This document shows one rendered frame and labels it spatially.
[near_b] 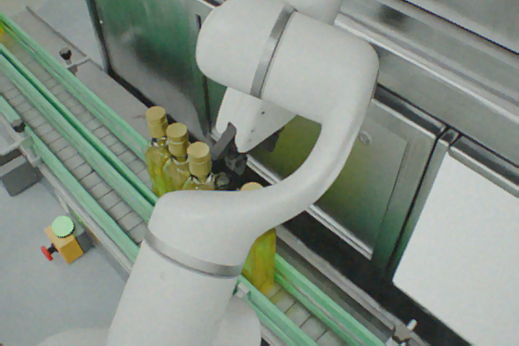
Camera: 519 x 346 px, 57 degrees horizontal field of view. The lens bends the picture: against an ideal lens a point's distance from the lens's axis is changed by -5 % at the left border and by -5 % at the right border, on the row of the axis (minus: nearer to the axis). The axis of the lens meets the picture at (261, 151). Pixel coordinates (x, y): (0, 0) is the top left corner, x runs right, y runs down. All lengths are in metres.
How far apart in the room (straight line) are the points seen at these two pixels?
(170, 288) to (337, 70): 0.20
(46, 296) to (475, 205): 0.89
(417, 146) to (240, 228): 0.31
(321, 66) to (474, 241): 0.38
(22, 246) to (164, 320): 0.90
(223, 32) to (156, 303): 0.21
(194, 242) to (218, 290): 0.05
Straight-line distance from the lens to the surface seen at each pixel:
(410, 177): 0.66
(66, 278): 1.18
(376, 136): 0.66
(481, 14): 0.56
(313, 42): 0.37
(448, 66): 0.58
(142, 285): 0.40
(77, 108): 1.34
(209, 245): 0.37
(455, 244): 0.69
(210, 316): 0.40
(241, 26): 0.37
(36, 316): 1.16
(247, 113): 0.51
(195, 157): 0.76
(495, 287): 0.71
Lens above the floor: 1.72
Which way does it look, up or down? 47 degrees down
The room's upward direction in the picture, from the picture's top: straight up
